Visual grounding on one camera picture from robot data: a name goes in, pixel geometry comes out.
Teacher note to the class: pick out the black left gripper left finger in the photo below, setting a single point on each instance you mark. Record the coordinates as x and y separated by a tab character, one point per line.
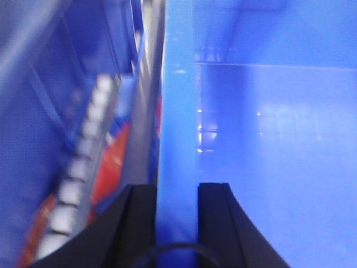
117	238

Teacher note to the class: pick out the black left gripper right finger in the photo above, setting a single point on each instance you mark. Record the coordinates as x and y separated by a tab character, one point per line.
225	228

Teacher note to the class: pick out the large blue crate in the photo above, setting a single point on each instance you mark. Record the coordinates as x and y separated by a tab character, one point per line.
262	95

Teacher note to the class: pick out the white roller track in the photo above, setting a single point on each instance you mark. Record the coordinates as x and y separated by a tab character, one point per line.
72	207

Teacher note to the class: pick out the red package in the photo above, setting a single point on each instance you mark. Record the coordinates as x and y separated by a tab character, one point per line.
106	189

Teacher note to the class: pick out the large blue bin left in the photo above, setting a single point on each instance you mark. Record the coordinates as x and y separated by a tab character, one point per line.
51	55

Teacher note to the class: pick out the steel divider rail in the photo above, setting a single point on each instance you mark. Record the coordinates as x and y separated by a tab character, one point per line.
141	142

